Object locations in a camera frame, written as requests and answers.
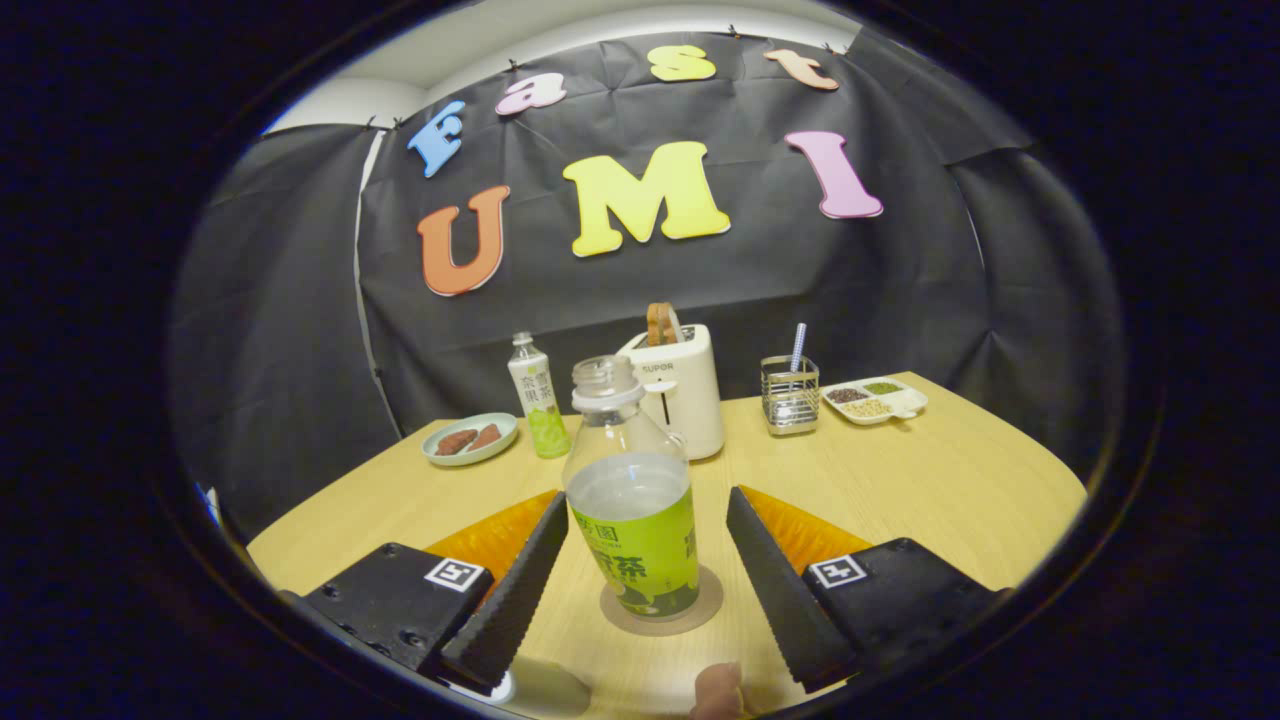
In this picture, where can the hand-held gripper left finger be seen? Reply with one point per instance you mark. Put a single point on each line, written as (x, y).
(510, 610)

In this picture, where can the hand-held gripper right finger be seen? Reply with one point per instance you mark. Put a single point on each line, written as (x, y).
(785, 600)

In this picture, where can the round brown coaster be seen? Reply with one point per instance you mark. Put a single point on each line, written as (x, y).
(710, 600)

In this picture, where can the white cup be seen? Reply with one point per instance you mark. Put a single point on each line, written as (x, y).
(550, 690)

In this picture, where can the green label juice bottle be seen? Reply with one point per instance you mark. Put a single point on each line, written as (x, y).
(640, 560)

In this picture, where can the capped white label bottle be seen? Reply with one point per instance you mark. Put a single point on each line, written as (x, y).
(535, 390)

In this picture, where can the brown food piece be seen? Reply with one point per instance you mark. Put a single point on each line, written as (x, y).
(486, 436)
(455, 442)

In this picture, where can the pale green plate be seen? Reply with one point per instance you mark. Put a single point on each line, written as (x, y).
(508, 428)

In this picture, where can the wooden table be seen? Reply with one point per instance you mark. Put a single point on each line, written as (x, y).
(950, 500)

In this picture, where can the white toaster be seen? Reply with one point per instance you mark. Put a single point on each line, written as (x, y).
(690, 400)

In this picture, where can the white divided snack dish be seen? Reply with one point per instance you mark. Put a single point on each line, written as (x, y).
(905, 403)

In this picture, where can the striped straw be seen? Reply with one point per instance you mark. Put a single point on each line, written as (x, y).
(798, 345)

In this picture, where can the brown bread slice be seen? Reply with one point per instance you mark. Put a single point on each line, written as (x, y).
(660, 325)

